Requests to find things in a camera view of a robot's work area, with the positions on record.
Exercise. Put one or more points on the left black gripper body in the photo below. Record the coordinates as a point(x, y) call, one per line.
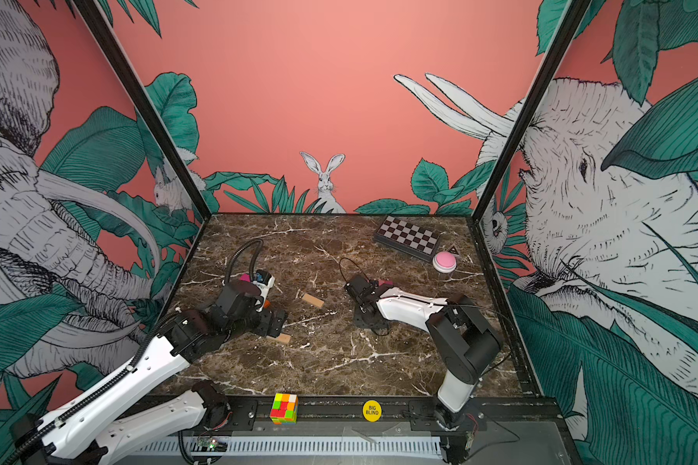
point(263, 322)

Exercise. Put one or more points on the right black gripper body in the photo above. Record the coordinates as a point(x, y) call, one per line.
point(361, 319)

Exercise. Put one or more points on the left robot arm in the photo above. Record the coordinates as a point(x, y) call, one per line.
point(92, 429)

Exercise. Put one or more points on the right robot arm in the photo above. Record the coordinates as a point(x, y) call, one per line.
point(465, 340)

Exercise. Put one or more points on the folded checkered chess board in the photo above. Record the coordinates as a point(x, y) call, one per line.
point(409, 238)

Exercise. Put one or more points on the pink round button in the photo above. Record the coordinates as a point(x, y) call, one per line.
point(445, 262)

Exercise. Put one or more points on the colourful puzzle cube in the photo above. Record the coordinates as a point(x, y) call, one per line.
point(285, 408)

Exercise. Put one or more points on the yellow big blind chip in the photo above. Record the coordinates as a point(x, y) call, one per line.
point(372, 411)

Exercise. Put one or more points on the white perforated strip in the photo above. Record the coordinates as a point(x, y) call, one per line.
point(423, 447)

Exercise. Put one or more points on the small circuit board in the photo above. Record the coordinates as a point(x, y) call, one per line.
point(209, 445)

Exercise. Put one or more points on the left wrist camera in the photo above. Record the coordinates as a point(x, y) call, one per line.
point(239, 300)

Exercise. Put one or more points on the black front rail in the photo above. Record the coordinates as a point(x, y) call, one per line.
point(424, 413)

